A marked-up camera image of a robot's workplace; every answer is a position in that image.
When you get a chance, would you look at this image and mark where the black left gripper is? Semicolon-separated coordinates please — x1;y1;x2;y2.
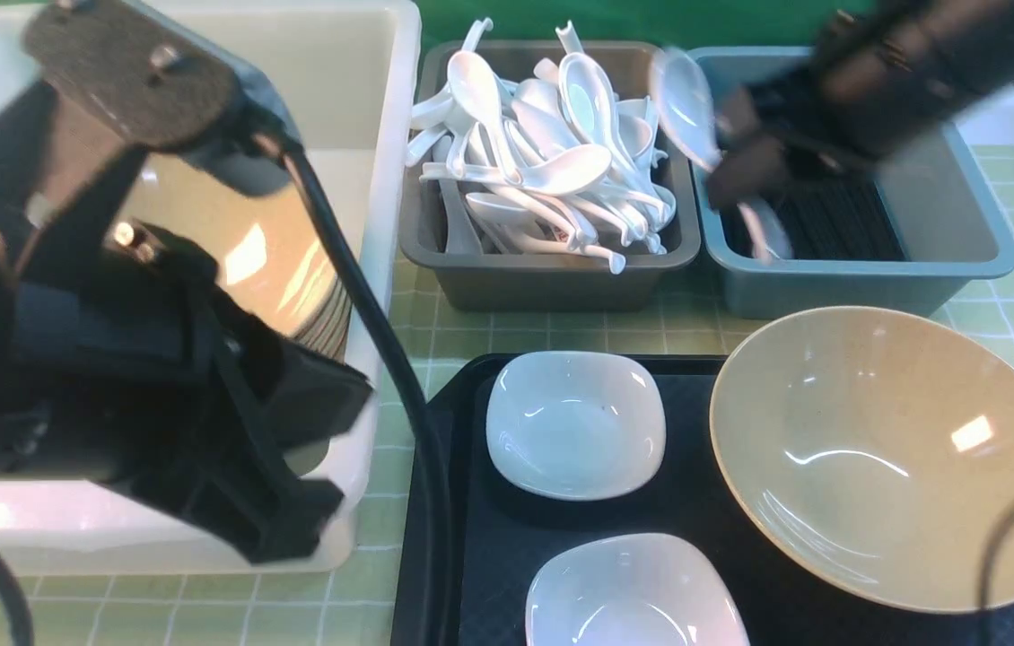
0;252;372;564

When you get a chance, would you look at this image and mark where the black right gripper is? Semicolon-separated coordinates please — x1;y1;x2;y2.
704;1;1014;209

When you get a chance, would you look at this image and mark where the white ceramic soup spoon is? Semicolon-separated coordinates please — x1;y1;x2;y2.
648;48;794;263

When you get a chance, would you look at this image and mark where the tan noodle bowl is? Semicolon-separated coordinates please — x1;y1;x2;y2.
709;306;1014;614

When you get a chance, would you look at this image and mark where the white square dish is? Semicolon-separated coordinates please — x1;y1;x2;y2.
525;533;749;645
485;351;667;502

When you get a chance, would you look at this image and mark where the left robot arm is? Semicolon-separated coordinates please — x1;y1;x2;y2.
0;1;372;564

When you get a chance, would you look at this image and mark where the blue plastic chopstick bin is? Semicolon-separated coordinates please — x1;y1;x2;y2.
676;45;1014;321

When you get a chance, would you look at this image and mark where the pile of black chopsticks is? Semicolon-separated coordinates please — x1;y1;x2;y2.
752;180;908;262

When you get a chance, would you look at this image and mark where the stack of tan bowls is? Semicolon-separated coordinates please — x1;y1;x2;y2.
118;155;351;361

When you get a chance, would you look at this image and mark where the green backdrop cloth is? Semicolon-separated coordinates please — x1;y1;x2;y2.
417;1;873;48

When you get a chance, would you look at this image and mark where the pile of white spoons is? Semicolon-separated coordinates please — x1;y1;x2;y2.
405;17;677;275

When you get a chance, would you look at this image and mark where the white plastic dish tub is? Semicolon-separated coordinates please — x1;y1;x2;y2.
0;1;421;576

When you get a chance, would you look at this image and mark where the black serving tray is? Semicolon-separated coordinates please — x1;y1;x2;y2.
432;354;1014;645

